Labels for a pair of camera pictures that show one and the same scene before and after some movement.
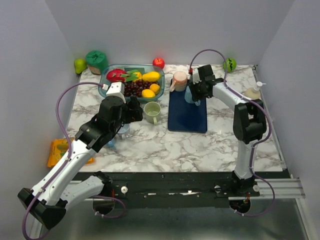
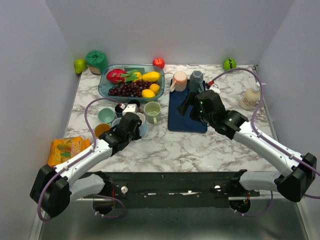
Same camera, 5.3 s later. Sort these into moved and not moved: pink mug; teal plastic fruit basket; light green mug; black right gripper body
Moved: black right gripper body
Not moved: teal plastic fruit basket; light green mug; pink mug
